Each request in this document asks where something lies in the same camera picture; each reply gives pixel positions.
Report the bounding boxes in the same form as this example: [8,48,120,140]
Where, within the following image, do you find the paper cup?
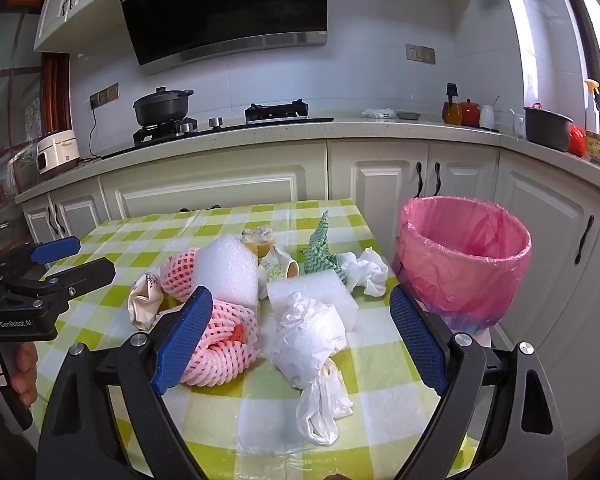
[259,245,300,301]

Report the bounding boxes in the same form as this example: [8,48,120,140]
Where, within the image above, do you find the white rice cooker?
[36,129,80,176]

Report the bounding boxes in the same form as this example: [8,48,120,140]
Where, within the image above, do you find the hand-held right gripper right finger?
[389,284,568,480]

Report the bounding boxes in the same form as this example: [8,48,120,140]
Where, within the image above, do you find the wooden framed glass door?
[0,0,73,201]

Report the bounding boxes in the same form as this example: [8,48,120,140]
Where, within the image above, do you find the grey cooking pot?
[523,103,574,152]

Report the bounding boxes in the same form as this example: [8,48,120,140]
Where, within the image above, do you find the green checked tablecloth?
[30,198,481,480]

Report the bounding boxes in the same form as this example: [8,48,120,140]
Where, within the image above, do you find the beige paper wrapper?
[127,272,166,332]

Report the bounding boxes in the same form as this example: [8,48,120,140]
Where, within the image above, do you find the speckled kitchen counter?
[15,115,600,206]

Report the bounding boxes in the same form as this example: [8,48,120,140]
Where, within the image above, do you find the red lidded jar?
[459,99,482,128]

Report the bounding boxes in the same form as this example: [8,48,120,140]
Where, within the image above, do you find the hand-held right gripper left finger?
[35,285,216,480]

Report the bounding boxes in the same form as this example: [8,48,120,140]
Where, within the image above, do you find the white base cabinets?
[20,137,600,456]

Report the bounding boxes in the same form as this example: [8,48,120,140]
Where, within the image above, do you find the thick white foam block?
[194,235,260,311]

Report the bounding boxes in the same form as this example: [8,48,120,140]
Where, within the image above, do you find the white wall cabinet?
[33,0,123,53]

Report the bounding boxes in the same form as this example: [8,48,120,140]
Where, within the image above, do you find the oil bottle with black cap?
[441,83,463,126]

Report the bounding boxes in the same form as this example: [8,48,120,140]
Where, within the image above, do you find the beige wall socket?
[405,43,437,65]

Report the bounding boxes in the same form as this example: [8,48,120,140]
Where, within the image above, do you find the white tissue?
[337,247,390,297]

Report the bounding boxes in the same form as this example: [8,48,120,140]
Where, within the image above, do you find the pink-lined trash bin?
[394,195,532,336]

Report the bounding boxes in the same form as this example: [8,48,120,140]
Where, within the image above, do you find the window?
[550,0,600,126]

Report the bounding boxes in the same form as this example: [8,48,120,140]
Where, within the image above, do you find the small pink foam fruit net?
[160,249,201,303]

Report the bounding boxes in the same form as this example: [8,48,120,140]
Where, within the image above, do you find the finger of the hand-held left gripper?
[0,236,82,281]
[5,257,117,311]

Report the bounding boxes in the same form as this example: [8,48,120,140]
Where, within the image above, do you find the black gas stove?
[101,100,335,160]

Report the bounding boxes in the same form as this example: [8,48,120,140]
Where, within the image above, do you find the black power cable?
[82,105,103,163]

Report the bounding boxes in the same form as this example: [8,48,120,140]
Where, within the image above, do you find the large pink foam fruit net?
[180,300,260,387]

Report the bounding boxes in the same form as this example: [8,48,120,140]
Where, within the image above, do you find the white ceramic jar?
[479,95,501,131]

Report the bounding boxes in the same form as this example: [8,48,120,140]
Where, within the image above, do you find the brown wall socket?
[89,83,120,109]

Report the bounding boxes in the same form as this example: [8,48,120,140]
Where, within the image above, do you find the thin white plastic bag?
[296,360,355,447]

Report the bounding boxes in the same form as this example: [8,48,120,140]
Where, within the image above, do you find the yellow-capped spray bottle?
[584,79,600,131]

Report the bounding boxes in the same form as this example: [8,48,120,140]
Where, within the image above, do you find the person's left hand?
[0,341,39,416]

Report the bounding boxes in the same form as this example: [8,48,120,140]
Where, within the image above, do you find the green patterned cloth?
[300,211,348,277]

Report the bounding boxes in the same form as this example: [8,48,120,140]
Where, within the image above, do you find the black cooking pot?
[132,86,195,127]

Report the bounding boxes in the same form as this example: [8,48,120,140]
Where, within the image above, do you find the red kettle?
[567,124,587,157]

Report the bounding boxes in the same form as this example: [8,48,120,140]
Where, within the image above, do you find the black range hood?
[114,0,328,67]

